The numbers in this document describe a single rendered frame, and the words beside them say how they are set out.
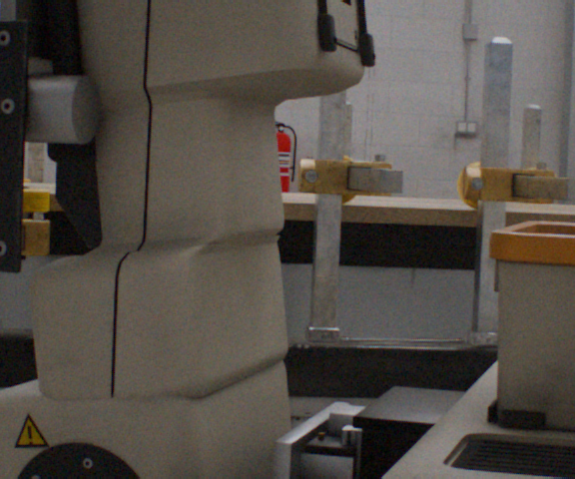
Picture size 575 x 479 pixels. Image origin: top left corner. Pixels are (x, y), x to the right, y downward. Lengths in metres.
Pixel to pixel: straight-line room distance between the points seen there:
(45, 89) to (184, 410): 0.22
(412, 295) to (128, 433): 1.41
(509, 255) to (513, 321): 0.04
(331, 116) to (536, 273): 1.21
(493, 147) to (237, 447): 1.17
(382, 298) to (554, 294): 1.44
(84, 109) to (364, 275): 1.39
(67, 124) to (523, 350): 0.31
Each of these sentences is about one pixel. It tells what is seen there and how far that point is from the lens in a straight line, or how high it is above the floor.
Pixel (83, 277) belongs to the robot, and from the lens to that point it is 0.85.
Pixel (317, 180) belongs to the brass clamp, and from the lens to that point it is 1.96.
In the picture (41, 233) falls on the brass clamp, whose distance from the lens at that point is 1.95.
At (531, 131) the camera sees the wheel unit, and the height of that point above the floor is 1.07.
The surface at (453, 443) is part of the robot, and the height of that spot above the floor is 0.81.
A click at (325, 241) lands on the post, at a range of 1.97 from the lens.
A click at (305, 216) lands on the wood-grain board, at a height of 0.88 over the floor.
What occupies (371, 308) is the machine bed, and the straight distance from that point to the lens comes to 2.21.
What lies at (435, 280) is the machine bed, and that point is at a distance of 2.23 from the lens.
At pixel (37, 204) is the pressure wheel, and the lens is 2.07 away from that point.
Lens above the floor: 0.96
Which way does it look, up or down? 3 degrees down
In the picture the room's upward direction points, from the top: 2 degrees clockwise
